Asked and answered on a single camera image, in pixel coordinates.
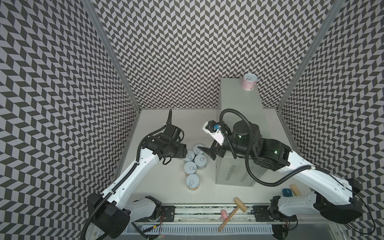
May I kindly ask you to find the orange label can front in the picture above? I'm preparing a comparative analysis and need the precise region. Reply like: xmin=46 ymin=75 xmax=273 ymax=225
xmin=186 ymin=174 xmax=200 ymax=191

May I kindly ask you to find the aluminium rail frame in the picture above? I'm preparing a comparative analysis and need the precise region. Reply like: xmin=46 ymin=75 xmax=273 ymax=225
xmin=86 ymin=203 xmax=346 ymax=240

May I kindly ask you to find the can teal label back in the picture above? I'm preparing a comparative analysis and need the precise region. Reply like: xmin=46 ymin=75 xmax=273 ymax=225
xmin=193 ymin=144 xmax=205 ymax=156

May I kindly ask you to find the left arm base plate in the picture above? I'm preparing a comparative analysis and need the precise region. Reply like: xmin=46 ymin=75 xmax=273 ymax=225
xmin=136 ymin=205 xmax=176 ymax=223

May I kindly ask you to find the can centre lower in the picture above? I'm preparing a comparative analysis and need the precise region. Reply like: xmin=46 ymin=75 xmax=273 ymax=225
xmin=184 ymin=162 xmax=197 ymax=176

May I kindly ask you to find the white vent grille strip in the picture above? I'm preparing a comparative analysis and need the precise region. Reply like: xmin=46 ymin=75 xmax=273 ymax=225
xmin=145 ymin=225 xmax=274 ymax=236

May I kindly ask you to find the small wooden block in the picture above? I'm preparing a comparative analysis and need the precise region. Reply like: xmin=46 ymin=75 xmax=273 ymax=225
xmin=290 ymin=184 xmax=302 ymax=197

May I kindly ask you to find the small pink toy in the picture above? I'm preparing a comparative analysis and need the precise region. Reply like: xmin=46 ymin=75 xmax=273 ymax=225
xmin=221 ymin=210 xmax=229 ymax=221

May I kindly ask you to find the small blue box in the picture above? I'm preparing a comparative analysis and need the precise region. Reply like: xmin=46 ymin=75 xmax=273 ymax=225
xmin=282 ymin=188 xmax=293 ymax=198

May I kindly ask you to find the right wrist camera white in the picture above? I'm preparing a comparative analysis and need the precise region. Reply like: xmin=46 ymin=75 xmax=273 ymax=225
xmin=202 ymin=120 xmax=225 ymax=146

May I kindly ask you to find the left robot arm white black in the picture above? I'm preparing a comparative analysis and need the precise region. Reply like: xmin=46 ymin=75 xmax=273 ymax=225
xmin=80 ymin=111 xmax=188 ymax=240

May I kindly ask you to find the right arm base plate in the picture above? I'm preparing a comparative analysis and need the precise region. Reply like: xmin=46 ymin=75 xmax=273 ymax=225
xmin=251 ymin=205 xmax=298 ymax=223

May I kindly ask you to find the can teal label right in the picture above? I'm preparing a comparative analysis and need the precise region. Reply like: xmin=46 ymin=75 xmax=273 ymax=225
xmin=194 ymin=155 xmax=208 ymax=170

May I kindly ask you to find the grey metal cabinet box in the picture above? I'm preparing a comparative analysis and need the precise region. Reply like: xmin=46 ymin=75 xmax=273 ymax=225
xmin=216 ymin=79 xmax=271 ymax=187

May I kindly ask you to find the wooden mallet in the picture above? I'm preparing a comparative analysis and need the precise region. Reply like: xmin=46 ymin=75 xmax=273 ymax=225
xmin=218 ymin=198 xmax=248 ymax=232

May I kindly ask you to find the can middle left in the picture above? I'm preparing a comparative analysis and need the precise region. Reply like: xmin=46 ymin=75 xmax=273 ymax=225
xmin=183 ymin=150 xmax=196 ymax=163

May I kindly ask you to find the can teal label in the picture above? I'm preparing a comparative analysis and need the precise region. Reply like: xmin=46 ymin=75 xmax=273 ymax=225
xmin=193 ymin=144 xmax=205 ymax=156
xmin=194 ymin=155 xmax=208 ymax=170

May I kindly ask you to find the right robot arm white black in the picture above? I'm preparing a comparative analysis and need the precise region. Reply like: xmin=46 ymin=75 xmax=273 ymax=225
xmin=201 ymin=109 xmax=373 ymax=226

